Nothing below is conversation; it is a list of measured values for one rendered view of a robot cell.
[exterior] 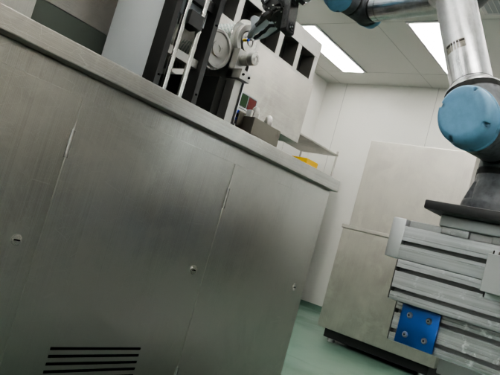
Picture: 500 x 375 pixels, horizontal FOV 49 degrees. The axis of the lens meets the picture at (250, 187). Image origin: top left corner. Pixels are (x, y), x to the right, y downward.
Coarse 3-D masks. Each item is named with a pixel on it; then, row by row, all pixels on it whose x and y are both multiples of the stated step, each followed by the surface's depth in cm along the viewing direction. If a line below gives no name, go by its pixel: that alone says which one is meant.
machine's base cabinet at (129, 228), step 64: (0, 64) 94; (64, 64) 103; (0, 128) 96; (64, 128) 105; (128, 128) 117; (192, 128) 132; (0, 192) 97; (64, 192) 107; (128, 192) 119; (192, 192) 135; (256, 192) 154; (320, 192) 181; (0, 256) 99; (64, 256) 110; (128, 256) 122; (192, 256) 138; (256, 256) 159; (0, 320) 101; (64, 320) 112; (128, 320) 125; (192, 320) 142; (256, 320) 165
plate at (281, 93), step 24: (48, 0) 160; (72, 0) 166; (96, 0) 172; (96, 24) 174; (264, 72) 242; (288, 72) 255; (264, 96) 244; (288, 96) 258; (264, 120) 247; (288, 120) 261
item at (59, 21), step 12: (36, 0) 158; (36, 12) 158; (48, 12) 161; (60, 12) 164; (48, 24) 162; (60, 24) 165; (72, 24) 168; (84, 24) 171; (72, 36) 168; (84, 36) 171; (96, 36) 175; (96, 48) 175
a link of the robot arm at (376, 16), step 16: (368, 0) 161; (384, 0) 155; (400, 0) 150; (416, 0) 146; (480, 0) 129; (352, 16) 164; (368, 16) 161; (384, 16) 157; (400, 16) 153; (416, 16) 150
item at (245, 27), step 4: (240, 28) 177; (244, 28) 178; (248, 28) 179; (236, 32) 177; (240, 32) 177; (244, 32) 178; (236, 36) 176; (240, 36) 177; (236, 40) 176; (240, 40) 177; (236, 44) 176; (240, 44) 177; (256, 48) 184; (256, 52) 184
